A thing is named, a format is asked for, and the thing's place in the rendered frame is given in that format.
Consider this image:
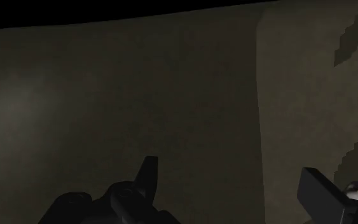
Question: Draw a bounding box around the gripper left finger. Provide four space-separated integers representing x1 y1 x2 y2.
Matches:
38 155 181 224

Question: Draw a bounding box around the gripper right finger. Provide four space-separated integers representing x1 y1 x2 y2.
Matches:
297 167 358 224

